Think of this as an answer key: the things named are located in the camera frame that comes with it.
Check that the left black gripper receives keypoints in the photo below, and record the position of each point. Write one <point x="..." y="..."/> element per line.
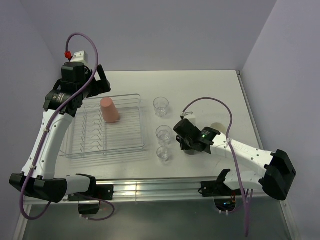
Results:
<point x="100" y="86"/>

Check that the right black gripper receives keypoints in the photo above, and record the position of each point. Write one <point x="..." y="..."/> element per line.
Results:
<point x="183" y="146"/>

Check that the black ceramic mug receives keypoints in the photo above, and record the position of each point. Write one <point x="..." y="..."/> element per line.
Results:
<point x="187" y="145"/>

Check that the clear glass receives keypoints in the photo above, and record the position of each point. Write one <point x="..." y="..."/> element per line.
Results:
<point x="163" y="153"/>
<point x="161" y="106"/>
<point x="164" y="135"/>

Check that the pink plastic cup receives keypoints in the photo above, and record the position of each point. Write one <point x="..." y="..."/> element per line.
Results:
<point x="109" y="111"/>

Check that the teal ceramic mug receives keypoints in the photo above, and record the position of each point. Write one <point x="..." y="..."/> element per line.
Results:
<point x="219" y="127"/>

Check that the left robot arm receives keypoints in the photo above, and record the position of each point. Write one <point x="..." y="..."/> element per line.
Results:
<point x="60" y="108"/>

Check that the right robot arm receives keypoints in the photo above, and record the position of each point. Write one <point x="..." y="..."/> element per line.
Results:
<point x="255" y="169"/>

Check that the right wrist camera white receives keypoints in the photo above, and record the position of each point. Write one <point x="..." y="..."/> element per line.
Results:
<point x="189" y="116"/>

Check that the aluminium mounting rail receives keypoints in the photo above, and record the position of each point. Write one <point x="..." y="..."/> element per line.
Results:
<point x="160" y="187"/>

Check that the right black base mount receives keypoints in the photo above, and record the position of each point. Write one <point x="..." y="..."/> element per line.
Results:
<point x="217" y="189"/>

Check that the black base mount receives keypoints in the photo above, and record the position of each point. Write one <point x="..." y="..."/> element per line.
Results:
<point x="217" y="189"/>
<point x="90" y="204"/>

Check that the clear wire dish rack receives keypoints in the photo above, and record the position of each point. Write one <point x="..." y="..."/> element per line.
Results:
<point x="89" y="134"/>

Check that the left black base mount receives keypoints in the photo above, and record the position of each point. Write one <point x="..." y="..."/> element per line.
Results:
<point x="90" y="204"/>

